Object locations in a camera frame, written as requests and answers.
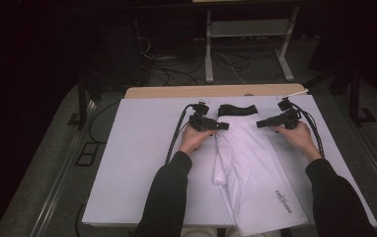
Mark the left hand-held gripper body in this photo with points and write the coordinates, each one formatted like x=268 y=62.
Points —
x=199 y=121

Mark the person's left hand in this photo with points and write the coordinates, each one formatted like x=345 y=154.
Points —
x=193 y=140

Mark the white metal stand frame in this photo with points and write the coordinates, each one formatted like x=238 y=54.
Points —
x=208 y=65

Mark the black metal stand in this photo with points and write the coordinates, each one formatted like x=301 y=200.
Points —
x=82 y=98
x=355 y=98

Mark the person's right hand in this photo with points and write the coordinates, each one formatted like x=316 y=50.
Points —
x=300 y=138

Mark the white pants with black waistband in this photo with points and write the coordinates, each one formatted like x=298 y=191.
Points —
x=249 y=158

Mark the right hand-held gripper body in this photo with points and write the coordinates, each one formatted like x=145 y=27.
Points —
x=291 y=117

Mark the person's legs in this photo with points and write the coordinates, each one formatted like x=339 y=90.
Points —
x=196 y=232

